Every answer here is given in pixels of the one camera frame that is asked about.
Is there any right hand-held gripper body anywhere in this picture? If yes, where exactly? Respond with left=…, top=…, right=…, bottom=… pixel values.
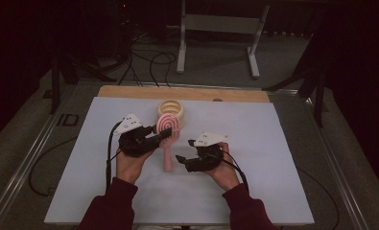
left=184, top=131, right=230, bottom=173

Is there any left hand-held gripper cable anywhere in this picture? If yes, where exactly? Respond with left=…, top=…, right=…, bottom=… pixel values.
left=28, top=121, right=124, bottom=196

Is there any dark equipment with red light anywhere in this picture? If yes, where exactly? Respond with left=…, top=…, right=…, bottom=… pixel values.
left=113, top=0, right=137, bottom=61

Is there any person's left hand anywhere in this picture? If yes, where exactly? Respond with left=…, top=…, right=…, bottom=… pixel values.
left=115, top=147, right=156, bottom=186

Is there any cream ribbed cup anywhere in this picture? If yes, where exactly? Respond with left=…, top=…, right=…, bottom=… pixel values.
left=155, top=99, right=185, bottom=130

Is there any right hand-held gripper cable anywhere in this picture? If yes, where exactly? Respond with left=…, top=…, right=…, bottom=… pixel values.
left=209, top=148, right=341, bottom=230

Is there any white metal stand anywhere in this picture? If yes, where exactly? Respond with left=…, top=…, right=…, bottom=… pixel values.
left=176, top=0, right=271, bottom=80

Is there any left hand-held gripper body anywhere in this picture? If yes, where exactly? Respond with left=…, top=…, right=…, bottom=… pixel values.
left=112, top=113, right=162, bottom=158

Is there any metal floor rail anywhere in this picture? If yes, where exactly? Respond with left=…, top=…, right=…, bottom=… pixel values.
left=300, top=92, right=379, bottom=230
left=0, top=85, right=78, bottom=230

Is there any hand-held gripper cable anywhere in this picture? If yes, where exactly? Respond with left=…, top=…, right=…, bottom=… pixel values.
left=28, top=121, right=124, bottom=196
left=209, top=148, right=341, bottom=230

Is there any black floor cable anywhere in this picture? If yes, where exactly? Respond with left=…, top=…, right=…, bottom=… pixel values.
left=118, top=51, right=143, bottom=87
left=149, top=52, right=177, bottom=88

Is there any white table mat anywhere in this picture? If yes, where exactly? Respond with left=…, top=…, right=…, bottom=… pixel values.
left=43, top=96, right=316, bottom=225

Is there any person's right hand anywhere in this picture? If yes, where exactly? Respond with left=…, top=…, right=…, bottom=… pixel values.
left=204, top=142, right=242, bottom=192

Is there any black tripod stand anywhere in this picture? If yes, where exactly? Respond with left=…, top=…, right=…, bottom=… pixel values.
left=42, top=47, right=118, bottom=115
left=262, top=32, right=329, bottom=128

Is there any pink hairbrush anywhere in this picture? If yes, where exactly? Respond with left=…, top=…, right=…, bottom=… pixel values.
left=155, top=112, right=181, bottom=173

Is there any black floor label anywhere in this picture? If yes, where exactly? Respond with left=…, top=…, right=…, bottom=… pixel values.
left=56, top=113, right=80, bottom=127

